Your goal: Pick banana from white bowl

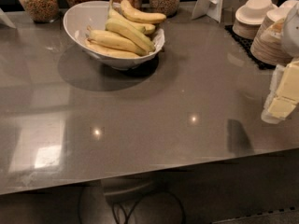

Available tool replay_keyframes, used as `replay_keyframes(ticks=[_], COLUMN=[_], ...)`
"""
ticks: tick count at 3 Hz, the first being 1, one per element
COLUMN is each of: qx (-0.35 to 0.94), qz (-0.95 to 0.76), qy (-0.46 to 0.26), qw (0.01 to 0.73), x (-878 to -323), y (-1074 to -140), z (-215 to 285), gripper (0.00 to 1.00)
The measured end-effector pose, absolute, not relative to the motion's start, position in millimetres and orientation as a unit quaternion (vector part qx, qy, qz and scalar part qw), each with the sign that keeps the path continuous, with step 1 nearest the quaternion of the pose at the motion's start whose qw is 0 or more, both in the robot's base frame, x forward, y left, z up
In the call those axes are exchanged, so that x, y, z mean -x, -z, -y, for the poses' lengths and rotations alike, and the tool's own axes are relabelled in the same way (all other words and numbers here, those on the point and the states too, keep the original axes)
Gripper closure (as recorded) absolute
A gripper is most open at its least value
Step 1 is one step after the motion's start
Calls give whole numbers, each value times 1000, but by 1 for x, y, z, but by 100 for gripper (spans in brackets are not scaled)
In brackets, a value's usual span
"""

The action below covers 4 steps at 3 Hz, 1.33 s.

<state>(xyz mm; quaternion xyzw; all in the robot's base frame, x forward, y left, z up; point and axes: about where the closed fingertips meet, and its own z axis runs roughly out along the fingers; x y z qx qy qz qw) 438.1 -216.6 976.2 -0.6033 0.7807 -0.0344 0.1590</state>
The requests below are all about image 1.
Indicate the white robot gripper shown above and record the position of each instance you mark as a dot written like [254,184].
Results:
[291,32]

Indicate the yellow banana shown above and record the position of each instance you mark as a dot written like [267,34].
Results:
[129,31]
[133,14]
[146,29]
[114,41]
[110,52]

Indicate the white ceramic bowl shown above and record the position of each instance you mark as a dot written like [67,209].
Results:
[94,13]

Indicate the stack of paper plates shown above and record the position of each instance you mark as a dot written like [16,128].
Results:
[266,46]

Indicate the black rubber mat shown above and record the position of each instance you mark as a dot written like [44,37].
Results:
[245,45]

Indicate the stack of white bowls left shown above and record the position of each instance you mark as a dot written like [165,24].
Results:
[249,17]

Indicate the white sign holder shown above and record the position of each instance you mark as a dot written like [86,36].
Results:
[210,8]

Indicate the glass cereal jar far left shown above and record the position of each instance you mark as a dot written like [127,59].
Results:
[41,10]

